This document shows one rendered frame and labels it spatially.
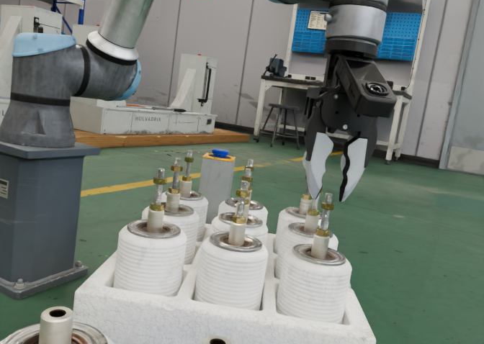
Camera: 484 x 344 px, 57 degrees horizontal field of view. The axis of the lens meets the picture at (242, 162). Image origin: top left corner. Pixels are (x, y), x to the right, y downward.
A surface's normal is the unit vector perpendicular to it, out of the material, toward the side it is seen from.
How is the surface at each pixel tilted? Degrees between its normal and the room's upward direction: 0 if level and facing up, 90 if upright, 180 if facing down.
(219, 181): 90
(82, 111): 90
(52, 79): 90
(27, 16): 90
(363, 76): 30
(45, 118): 72
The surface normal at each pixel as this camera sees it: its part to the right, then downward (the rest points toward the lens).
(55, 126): 0.80, -0.11
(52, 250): 0.88, 0.19
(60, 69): 0.73, 0.20
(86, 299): -0.05, 0.14
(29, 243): 0.29, 0.18
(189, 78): -0.36, -0.32
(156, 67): -0.46, 0.06
